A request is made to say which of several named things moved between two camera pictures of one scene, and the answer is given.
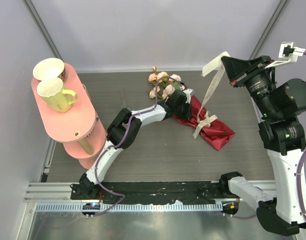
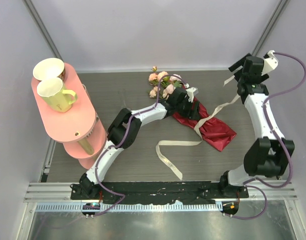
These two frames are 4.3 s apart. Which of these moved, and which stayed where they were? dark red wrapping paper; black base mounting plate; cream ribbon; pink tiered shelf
Moved: cream ribbon
Stayed: black base mounting plate; pink tiered shelf; dark red wrapping paper
